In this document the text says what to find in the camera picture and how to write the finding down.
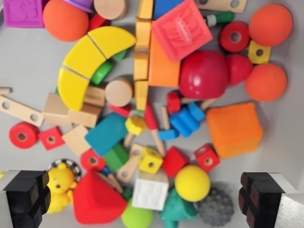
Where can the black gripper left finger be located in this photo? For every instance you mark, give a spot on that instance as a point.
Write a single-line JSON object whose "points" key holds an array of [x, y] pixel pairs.
{"points": [[23, 202]]}

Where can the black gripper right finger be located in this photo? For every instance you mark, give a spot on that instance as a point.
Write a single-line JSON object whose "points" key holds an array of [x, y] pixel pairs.
{"points": [[266, 202]]}

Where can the yellow rubber bear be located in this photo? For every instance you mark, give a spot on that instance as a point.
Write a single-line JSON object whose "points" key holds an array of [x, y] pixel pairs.
{"points": [[60, 185]]}

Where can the grey bumpy ball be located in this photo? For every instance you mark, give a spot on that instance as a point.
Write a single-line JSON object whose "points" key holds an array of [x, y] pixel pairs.
{"points": [[216, 209]]}

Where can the red wooden cube with holes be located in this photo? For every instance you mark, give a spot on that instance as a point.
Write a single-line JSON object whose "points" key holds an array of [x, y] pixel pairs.
{"points": [[213, 155]]}

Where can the red soft wedge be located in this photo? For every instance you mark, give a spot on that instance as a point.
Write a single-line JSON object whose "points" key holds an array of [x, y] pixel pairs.
{"points": [[95, 202]]}

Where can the red square wooden nut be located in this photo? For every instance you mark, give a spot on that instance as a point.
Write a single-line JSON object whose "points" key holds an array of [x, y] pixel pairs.
{"points": [[55, 133]]}

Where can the yellow foam ball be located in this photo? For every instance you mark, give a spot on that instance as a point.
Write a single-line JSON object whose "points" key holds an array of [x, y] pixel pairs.
{"points": [[192, 183]]}

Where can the orange soft cube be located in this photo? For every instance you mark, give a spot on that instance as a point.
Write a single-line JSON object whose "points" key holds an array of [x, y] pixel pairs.
{"points": [[234, 129]]}

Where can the teal rubber animal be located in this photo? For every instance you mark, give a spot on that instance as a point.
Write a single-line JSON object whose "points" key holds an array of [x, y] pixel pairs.
{"points": [[177, 211]]}

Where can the small blue wooden bolt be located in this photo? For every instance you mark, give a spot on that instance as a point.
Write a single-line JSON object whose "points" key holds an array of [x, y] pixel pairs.
{"points": [[110, 177]]}

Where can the wooden plank with holes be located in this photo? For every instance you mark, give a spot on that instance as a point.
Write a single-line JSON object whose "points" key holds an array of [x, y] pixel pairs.
{"points": [[19, 111], [129, 164], [221, 4]]}

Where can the red wooden block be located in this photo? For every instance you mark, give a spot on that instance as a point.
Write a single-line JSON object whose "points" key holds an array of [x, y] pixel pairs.
{"points": [[174, 161], [97, 22]]}

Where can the green wooden block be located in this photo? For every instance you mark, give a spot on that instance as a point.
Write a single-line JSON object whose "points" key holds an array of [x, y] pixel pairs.
{"points": [[116, 156]]}

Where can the small green piece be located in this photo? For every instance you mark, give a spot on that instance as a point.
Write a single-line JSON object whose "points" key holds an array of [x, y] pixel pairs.
{"points": [[127, 192]]}

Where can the teal blue wooden block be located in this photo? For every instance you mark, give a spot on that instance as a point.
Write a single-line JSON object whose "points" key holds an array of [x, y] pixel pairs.
{"points": [[107, 133]]}

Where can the blue ribbed wooden piece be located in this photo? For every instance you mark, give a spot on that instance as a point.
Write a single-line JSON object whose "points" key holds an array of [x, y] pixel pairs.
{"points": [[186, 121]]}

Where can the lime green ball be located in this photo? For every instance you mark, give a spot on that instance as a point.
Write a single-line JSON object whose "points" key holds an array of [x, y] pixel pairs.
{"points": [[137, 217]]}

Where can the white rubber block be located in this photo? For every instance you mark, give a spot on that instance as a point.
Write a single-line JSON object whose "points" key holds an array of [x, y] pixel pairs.
{"points": [[149, 192]]}

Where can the yellow wooden cube with holes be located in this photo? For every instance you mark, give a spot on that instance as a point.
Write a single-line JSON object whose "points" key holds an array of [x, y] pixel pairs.
{"points": [[155, 158]]}

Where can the orange foam ball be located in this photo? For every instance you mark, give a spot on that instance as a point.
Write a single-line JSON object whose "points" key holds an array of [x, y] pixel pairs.
{"points": [[65, 21], [266, 82], [270, 25]]}

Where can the thin red wooden piece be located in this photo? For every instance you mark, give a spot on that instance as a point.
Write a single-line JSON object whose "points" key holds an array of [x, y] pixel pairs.
{"points": [[121, 110]]}

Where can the small red plastic dome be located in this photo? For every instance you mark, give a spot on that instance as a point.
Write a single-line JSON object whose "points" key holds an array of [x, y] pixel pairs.
{"points": [[238, 70]]}

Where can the red wooden bolt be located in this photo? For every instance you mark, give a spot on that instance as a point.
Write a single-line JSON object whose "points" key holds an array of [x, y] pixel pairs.
{"points": [[173, 102]]}

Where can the yellow wooden bolt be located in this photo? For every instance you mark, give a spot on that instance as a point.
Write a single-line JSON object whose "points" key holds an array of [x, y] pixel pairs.
{"points": [[136, 124]]}

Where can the red wooden toy screwdriver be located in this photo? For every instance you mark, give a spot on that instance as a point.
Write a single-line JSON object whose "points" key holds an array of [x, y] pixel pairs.
{"points": [[152, 118]]}

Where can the large red plastic apple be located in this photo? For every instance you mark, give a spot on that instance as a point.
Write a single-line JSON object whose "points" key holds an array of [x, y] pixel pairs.
{"points": [[204, 74]]}

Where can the plain wooden cylinder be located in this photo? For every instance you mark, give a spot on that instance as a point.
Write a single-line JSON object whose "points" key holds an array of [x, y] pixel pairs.
{"points": [[118, 93], [109, 8]]}

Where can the yellow square wooden nut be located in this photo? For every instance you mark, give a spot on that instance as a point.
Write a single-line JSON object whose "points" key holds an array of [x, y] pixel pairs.
{"points": [[254, 51]]}

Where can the yellow sliced wooden banana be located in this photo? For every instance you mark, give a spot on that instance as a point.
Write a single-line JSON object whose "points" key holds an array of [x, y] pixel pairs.
{"points": [[83, 59]]}

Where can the orange wooden block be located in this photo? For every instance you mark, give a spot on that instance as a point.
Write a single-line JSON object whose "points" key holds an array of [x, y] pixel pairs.
{"points": [[161, 71]]}

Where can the green wooden piece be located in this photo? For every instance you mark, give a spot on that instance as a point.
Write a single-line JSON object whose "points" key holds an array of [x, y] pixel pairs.
{"points": [[120, 55]]}

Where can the dark green wooden bolt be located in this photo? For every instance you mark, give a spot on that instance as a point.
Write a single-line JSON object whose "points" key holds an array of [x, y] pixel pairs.
{"points": [[221, 17]]}

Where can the purple rubber block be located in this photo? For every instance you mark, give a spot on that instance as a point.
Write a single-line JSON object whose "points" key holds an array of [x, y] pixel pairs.
{"points": [[21, 12]]}

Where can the pink rubber block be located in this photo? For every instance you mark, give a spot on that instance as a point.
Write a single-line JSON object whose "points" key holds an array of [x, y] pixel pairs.
{"points": [[181, 31]]}

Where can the yellow-orange sliced wooden vegetable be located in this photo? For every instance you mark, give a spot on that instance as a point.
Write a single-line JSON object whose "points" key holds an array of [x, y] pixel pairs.
{"points": [[142, 35]]}

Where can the purple plastic cup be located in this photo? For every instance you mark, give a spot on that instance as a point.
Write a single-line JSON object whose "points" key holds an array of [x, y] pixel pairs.
{"points": [[78, 3]]}

